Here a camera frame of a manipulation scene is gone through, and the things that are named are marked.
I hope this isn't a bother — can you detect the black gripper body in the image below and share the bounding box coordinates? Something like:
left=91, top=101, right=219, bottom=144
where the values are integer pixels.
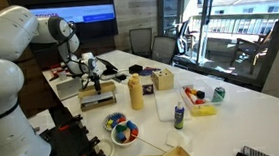
left=90, top=73, right=103, bottom=87

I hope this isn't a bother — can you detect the white foam paper sheet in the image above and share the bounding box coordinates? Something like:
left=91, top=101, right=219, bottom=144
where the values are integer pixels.
left=81, top=91, right=115, bottom=106

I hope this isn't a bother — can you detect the open cardboard box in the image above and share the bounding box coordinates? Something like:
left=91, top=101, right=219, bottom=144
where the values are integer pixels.
left=77, top=81, right=119, bottom=113

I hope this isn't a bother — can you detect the small black box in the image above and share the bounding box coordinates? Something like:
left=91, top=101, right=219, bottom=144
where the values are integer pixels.
left=127, top=64, right=144, bottom=76

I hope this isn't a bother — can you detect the red box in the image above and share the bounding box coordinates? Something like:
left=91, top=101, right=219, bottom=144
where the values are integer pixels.
left=48, top=61, right=71, bottom=80

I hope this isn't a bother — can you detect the small purple box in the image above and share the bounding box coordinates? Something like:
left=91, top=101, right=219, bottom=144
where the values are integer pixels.
left=141, top=85, right=155, bottom=96

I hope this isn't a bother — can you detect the wooden box with holes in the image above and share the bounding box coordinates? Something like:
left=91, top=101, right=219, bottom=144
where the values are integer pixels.
left=151, top=67, right=176, bottom=92

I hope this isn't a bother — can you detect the black wedge stand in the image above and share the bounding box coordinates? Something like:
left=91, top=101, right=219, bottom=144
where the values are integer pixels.
left=97, top=55, right=119, bottom=77

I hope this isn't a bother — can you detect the black phone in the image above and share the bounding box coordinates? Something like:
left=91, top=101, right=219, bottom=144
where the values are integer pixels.
left=114, top=72, right=132, bottom=84

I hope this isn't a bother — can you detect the grey flat board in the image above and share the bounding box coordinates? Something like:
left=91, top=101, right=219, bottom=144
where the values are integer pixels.
left=55, top=78, right=84, bottom=101

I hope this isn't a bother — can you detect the patterned small bowl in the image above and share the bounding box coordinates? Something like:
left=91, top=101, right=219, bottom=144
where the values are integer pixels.
left=100, top=110, right=129, bottom=133

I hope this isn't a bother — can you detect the small white cup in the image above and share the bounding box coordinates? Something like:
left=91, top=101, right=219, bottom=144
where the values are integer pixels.
left=58, top=71, right=68, bottom=82

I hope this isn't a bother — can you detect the yellow bottle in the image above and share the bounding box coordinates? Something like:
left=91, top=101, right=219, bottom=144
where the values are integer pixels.
left=126, top=72, right=146, bottom=112

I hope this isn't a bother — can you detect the black orange clamp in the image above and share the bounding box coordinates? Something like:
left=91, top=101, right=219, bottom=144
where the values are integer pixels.
left=56, top=114, right=84, bottom=133
left=70, top=135, right=102, bottom=156

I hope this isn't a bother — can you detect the green toy block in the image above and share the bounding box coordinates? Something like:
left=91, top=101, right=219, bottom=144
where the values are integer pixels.
left=115, top=123, right=128, bottom=135

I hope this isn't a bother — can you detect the blue toy block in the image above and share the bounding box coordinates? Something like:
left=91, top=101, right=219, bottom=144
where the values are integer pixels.
left=126, top=119, right=139, bottom=131

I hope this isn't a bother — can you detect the dark blue red book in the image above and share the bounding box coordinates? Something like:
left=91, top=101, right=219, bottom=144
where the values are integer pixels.
left=138, top=65, right=162, bottom=76

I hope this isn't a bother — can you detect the white bowl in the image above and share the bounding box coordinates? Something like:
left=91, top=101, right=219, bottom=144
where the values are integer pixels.
left=109, top=119, right=141, bottom=149

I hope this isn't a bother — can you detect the grey office chair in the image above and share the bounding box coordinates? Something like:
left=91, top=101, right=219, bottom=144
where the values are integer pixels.
left=148, top=34, right=180, bottom=67
left=128, top=27, right=155, bottom=59

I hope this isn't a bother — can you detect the black mounting plate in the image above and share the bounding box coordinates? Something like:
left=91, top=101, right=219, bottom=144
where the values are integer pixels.
left=34, top=103, right=111, bottom=156

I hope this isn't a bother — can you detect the clear plastic container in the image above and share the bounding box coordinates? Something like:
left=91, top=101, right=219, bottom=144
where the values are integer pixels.
left=152, top=86, right=193, bottom=123

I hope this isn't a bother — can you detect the blue glue bottle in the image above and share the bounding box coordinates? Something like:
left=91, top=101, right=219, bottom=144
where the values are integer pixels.
left=171, top=100, right=188, bottom=130

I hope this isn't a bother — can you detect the red toy block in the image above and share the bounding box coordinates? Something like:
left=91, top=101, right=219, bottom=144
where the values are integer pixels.
left=183, top=86, right=193, bottom=96

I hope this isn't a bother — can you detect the white napkin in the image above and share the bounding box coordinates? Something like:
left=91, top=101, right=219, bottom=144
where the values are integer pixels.
left=164, top=128, right=193, bottom=151

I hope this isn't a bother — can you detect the black toy cube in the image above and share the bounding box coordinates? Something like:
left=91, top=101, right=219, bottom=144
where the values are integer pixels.
left=195, top=89, right=206, bottom=101

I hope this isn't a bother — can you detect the yellow sponge block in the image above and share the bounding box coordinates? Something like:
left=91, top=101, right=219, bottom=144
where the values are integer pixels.
left=189, top=102, right=218, bottom=118

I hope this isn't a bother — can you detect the clear plastic bin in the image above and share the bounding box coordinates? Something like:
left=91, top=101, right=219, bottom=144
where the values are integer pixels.
left=178, top=78, right=223, bottom=119

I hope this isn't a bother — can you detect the green can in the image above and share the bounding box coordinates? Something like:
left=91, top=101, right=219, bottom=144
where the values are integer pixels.
left=209, top=85, right=227, bottom=104

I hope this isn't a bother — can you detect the balcony railing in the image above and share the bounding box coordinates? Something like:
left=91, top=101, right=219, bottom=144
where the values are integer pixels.
left=187, top=8, right=279, bottom=42

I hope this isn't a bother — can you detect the wooden patio chair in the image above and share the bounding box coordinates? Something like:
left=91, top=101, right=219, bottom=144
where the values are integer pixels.
left=226, top=21, right=279, bottom=78

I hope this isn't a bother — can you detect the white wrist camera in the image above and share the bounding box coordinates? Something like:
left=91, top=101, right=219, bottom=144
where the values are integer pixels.
left=80, top=50, right=97, bottom=62

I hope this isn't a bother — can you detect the white tape ring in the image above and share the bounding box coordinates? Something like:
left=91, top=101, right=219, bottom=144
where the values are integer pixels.
left=94, top=136, right=117, bottom=156

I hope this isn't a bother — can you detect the wall television screen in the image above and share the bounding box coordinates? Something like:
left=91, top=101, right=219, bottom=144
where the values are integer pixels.
left=6, top=0, right=120, bottom=55

